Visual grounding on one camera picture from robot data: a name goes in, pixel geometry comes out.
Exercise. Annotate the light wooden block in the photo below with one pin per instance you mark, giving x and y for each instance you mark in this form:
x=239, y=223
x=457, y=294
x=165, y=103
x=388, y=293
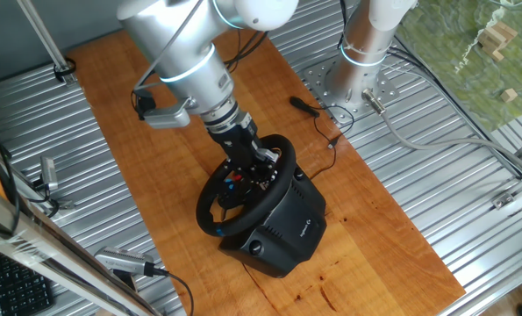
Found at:
x=502, y=30
x=509, y=95
x=491, y=48

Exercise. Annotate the black keyboard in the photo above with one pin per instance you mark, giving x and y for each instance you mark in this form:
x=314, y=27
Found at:
x=21, y=289

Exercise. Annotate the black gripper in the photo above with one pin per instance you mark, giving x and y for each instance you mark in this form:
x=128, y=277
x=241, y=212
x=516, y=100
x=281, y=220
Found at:
x=238, y=142

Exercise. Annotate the black leather steering wheel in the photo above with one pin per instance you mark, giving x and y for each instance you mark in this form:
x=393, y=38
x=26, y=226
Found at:
x=245, y=217

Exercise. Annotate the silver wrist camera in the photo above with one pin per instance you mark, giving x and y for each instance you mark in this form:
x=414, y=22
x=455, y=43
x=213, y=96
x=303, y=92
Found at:
x=168, y=117

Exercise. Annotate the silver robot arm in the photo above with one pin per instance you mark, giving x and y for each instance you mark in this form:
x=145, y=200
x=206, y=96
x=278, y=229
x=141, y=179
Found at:
x=181, y=48

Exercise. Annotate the green mat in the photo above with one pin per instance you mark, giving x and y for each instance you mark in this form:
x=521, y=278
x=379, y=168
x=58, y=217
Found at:
x=440, y=88

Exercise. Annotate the black wheel base housing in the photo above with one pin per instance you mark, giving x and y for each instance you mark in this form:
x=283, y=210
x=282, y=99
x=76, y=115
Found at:
x=289, y=228

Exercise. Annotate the silver ribbed camera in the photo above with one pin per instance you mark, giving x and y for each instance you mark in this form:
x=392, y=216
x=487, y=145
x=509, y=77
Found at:
x=120, y=260

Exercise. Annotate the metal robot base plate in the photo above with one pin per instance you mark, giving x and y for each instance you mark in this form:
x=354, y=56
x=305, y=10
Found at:
x=317, y=81

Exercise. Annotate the wooden board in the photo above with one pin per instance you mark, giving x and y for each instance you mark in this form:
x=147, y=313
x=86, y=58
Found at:
x=146, y=175

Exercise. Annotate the small metal bracket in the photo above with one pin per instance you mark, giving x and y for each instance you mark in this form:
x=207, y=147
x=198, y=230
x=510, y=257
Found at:
x=502, y=200

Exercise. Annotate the thin metal pole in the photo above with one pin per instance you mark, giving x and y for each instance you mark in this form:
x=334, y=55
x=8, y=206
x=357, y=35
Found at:
x=41, y=30

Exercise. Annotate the metal frame bar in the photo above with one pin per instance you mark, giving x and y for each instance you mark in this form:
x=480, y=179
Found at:
x=45, y=254

